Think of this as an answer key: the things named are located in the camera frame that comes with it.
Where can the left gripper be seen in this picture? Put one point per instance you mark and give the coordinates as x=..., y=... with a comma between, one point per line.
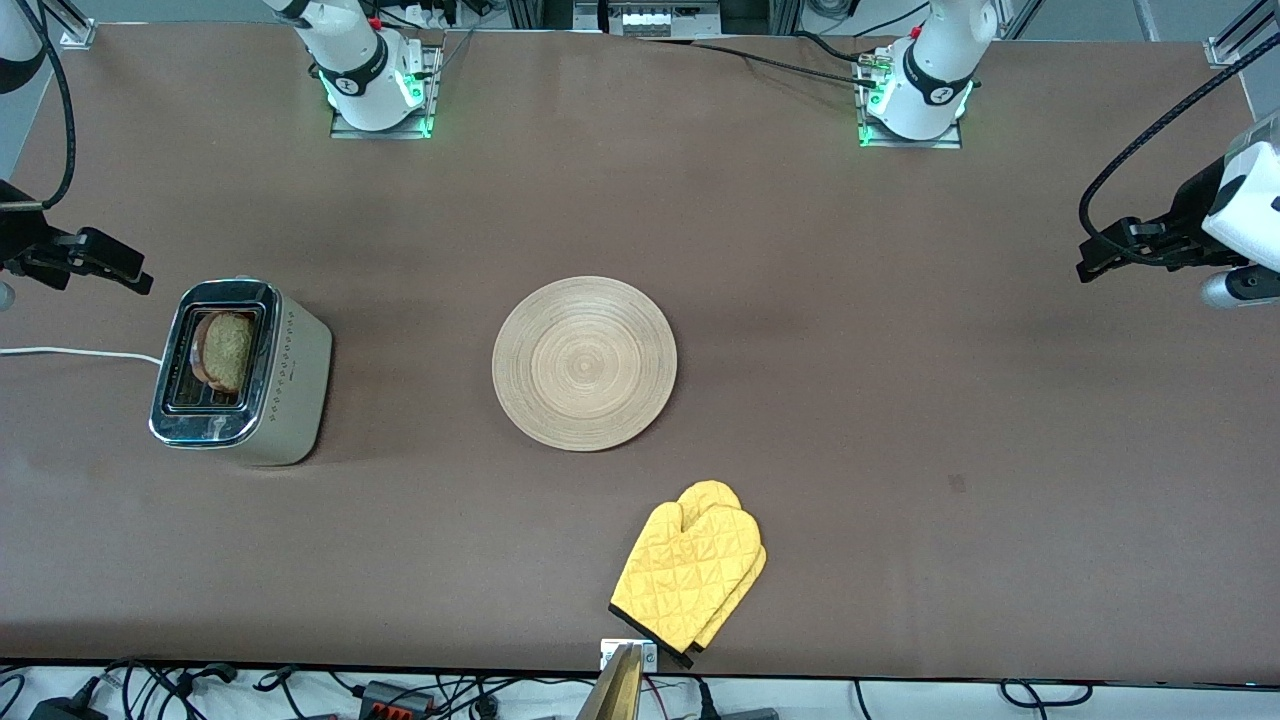
x=1187, y=213

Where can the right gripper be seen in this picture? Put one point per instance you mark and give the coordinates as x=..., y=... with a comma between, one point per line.
x=22, y=237

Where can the brown bread slice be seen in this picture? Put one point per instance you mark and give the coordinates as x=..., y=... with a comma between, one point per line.
x=228, y=350

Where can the round wooden plate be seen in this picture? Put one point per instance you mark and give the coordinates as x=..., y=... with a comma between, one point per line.
x=585, y=365

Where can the beige chrome two-slot toaster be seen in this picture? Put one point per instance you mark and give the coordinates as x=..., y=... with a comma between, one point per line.
x=290, y=400

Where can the black power adapter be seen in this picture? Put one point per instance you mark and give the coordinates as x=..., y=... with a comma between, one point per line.
x=60, y=712

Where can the yellow quilted oven mitt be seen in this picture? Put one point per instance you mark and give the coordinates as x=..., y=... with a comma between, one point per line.
x=680, y=575
x=712, y=492

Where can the red and black connector block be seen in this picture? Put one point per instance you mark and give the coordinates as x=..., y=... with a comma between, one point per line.
x=385, y=700

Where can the white power strip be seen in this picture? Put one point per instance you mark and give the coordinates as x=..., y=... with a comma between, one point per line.
x=660, y=20

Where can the gold aluminium profile bar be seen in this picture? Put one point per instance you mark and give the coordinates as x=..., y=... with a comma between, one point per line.
x=615, y=695

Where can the aluminium corner bracket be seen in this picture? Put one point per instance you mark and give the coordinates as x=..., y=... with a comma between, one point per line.
x=1225, y=52
x=78, y=35

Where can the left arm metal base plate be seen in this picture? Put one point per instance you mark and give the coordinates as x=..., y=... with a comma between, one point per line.
x=950, y=143

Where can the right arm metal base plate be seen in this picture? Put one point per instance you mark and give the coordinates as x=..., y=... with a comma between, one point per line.
x=345, y=130

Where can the small metal mounting bracket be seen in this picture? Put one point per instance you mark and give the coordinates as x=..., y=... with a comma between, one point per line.
x=610, y=655

